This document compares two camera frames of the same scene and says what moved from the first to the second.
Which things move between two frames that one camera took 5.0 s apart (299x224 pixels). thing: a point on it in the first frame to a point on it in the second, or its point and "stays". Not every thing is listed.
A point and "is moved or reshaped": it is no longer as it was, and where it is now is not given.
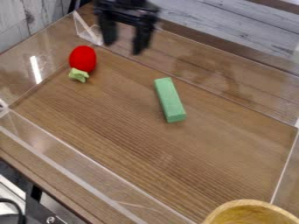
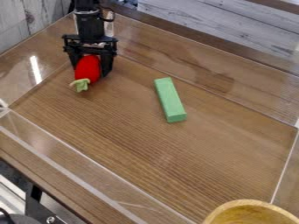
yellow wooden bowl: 250,212 stays
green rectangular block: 172,102 stays
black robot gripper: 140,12 to 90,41
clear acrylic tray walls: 149,137 stays
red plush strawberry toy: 82,59 is moved or reshaped
